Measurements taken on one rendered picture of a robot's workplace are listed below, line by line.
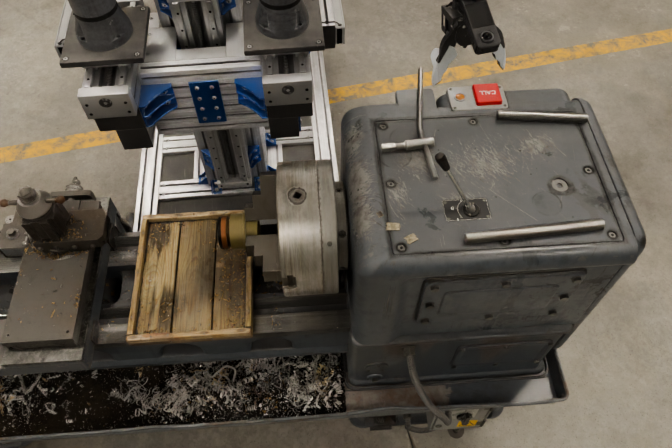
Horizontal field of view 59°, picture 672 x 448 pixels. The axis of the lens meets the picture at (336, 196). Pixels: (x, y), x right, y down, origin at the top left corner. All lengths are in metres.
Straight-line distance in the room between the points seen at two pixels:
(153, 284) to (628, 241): 1.12
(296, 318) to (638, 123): 2.33
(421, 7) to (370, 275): 2.73
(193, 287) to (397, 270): 0.62
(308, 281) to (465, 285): 0.33
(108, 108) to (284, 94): 0.48
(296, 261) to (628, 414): 1.65
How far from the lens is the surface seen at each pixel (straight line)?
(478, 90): 1.47
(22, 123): 3.44
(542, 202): 1.31
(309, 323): 1.54
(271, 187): 1.37
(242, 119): 1.95
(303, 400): 1.79
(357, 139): 1.36
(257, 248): 1.36
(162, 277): 1.63
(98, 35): 1.77
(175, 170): 2.69
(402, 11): 3.71
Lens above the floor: 2.28
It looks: 55 degrees down
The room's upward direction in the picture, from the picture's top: straight up
